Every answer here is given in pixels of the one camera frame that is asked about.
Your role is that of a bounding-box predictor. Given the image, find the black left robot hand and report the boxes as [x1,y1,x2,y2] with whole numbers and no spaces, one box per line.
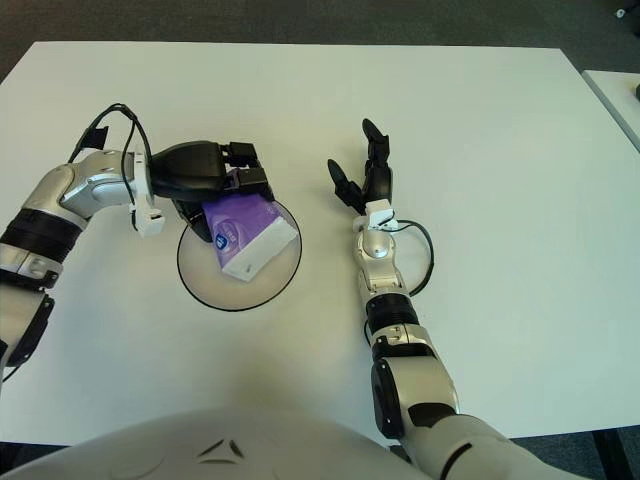
[149,141,276,244]

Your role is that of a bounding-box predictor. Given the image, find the purple tissue paper pack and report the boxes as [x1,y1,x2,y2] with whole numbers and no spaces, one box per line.
[202,194,296,284]

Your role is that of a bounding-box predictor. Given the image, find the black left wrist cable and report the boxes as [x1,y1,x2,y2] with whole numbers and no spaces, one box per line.
[67,103,149,201]

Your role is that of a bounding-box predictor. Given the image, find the white side table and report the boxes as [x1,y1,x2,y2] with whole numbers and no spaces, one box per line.
[582,69,640,151]

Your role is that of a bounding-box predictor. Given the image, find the black table leg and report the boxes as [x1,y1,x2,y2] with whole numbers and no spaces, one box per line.
[592,428,640,480]

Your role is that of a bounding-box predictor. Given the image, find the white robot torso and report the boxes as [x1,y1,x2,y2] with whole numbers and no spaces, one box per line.
[0,407,426,480]

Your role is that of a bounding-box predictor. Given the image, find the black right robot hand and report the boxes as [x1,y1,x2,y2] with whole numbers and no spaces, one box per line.
[327,118,394,214]

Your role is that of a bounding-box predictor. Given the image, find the white plate with black rim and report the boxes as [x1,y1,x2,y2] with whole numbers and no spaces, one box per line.
[176,197,303,311]

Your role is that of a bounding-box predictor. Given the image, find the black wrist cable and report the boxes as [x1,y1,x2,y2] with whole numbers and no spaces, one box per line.
[67,103,149,201]
[394,222,435,296]

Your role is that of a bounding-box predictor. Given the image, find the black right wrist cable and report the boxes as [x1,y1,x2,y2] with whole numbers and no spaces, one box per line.
[394,222,435,296]

